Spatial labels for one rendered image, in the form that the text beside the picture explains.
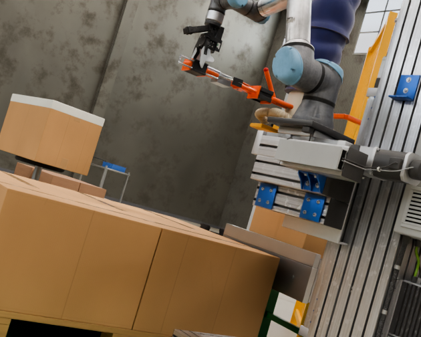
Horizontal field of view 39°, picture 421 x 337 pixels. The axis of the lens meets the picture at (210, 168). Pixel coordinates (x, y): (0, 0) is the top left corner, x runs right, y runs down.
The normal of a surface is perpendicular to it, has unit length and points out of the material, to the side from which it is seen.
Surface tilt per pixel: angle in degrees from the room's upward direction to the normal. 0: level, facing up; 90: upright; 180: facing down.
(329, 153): 90
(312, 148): 90
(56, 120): 90
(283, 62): 97
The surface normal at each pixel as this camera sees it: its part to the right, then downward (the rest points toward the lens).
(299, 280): -0.81, -0.27
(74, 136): 0.67, 0.16
